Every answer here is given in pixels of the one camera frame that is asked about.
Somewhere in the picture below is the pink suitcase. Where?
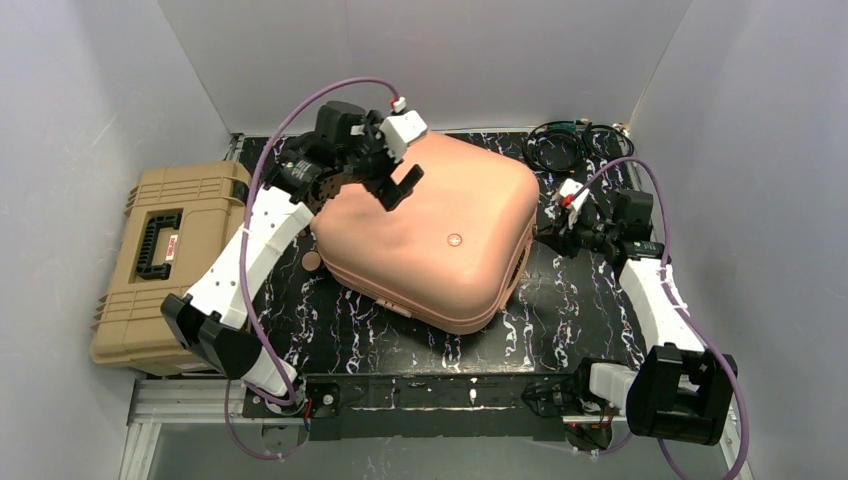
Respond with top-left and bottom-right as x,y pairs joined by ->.
301,133 -> 540,335

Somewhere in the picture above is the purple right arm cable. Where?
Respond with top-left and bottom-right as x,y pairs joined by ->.
563,156 -> 751,480

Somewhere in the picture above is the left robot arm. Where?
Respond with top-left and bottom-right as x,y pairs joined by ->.
161,99 -> 428,406

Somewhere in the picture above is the tan plastic tool case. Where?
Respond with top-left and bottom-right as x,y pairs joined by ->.
90,161 -> 251,376

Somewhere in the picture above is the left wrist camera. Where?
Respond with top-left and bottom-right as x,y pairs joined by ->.
379,96 -> 428,164

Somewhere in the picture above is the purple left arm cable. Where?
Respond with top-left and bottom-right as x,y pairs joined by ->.
223,76 -> 407,462

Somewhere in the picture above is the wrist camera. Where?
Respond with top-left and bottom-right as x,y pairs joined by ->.
379,96 -> 428,164
555,178 -> 589,229

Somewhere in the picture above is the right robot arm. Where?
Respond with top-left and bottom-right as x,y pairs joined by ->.
535,180 -> 736,445

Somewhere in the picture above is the black coiled cable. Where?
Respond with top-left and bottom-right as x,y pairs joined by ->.
582,121 -> 636,162

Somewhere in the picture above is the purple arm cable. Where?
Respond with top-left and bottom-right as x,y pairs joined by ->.
563,156 -> 751,480
223,76 -> 407,462

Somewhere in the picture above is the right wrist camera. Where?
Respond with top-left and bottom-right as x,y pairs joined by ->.
555,178 -> 589,229

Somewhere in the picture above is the black cable bundle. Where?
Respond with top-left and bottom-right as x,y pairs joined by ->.
521,120 -> 591,175

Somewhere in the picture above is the aluminium frame rail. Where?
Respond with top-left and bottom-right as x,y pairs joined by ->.
119,374 -> 755,480

